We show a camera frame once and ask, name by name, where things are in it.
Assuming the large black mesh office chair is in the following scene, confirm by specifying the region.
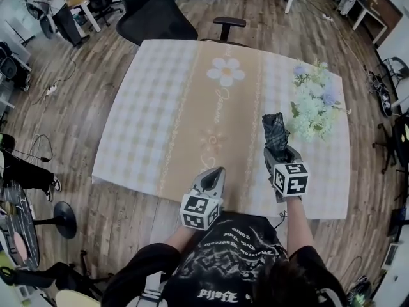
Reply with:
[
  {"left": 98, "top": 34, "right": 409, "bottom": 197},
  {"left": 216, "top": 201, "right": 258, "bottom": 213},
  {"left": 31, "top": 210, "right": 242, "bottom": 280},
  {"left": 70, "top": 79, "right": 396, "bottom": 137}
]
[{"left": 115, "top": 0, "right": 250, "bottom": 47}]

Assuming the black floor cable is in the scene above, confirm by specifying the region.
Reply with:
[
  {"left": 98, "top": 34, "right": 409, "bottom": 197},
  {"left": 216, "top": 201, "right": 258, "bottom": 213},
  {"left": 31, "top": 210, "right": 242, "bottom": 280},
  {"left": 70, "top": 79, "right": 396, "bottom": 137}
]
[
  {"left": 12, "top": 134, "right": 54, "bottom": 163},
  {"left": 30, "top": 45, "right": 77, "bottom": 106}
]

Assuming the round black marble table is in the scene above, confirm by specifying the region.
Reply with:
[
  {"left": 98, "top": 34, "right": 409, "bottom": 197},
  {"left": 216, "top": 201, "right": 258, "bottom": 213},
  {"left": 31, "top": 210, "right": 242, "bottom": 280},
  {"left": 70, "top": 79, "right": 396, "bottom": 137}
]
[{"left": 0, "top": 184, "right": 77, "bottom": 270}]

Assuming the checked beige flower tablecloth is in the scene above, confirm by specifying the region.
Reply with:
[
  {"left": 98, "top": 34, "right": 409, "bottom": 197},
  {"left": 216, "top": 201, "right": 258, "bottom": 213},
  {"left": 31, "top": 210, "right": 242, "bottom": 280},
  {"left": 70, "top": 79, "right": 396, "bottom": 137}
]
[{"left": 91, "top": 39, "right": 351, "bottom": 220}]

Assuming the person's black printed T-shirt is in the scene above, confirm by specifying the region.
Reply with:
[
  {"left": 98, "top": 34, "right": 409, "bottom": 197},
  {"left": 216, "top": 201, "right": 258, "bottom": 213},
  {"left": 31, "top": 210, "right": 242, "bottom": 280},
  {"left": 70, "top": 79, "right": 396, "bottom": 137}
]
[{"left": 102, "top": 211, "right": 349, "bottom": 307}]

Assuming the white striped strap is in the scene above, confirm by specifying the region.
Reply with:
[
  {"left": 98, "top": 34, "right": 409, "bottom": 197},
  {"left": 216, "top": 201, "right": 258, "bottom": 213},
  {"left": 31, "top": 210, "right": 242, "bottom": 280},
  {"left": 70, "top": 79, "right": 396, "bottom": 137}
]
[{"left": 135, "top": 272, "right": 167, "bottom": 307}]

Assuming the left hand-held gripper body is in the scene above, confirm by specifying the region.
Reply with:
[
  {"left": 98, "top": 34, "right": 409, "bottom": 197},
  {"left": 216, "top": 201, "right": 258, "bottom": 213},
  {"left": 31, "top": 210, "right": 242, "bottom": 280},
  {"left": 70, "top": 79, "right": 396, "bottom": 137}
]
[{"left": 180, "top": 187, "right": 224, "bottom": 232}]

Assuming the person's left forearm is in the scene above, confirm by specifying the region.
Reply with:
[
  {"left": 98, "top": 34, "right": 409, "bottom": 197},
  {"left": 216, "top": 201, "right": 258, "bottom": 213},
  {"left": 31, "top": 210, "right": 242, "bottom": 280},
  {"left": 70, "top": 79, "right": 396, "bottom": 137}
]
[{"left": 164, "top": 225, "right": 198, "bottom": 255}]

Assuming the dark plaid folding umbrella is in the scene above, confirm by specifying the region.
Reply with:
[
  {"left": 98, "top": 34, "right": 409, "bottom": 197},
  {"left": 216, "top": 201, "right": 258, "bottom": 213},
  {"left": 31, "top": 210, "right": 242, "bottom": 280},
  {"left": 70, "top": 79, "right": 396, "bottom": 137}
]
[{"left": 261, "top": 112, "right": 291, "bottom": 162}]

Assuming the black folding chair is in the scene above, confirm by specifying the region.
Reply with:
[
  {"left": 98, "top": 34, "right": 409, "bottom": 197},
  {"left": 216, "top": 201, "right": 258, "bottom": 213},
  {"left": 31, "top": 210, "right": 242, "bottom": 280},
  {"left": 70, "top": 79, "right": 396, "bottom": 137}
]
[{"left": 380, "top": 56, "right": 409, "bottom": 86}]

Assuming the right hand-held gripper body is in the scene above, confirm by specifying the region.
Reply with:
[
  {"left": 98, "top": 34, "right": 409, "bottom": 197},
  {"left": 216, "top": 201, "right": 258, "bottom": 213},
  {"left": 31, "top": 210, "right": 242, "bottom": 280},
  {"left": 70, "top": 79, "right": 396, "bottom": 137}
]
[{"left": 271, "top": 161, "right": 309, "bottom": 204}]

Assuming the person's right forearm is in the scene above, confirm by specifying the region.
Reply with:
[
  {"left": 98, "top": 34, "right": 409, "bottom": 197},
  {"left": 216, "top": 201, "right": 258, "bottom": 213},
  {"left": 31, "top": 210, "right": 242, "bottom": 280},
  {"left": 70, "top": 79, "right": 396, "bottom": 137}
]
[{"left": 285, "top": 198, "right": 316, "bottom": 256}]

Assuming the pale artificial flower bouquet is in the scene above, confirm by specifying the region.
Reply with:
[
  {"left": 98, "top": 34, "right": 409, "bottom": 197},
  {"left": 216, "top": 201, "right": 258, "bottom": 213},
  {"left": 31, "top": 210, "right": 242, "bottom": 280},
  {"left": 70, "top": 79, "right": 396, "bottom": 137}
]
[{"left": 289, "top": 59, "right": 352, "bottom": 143}]

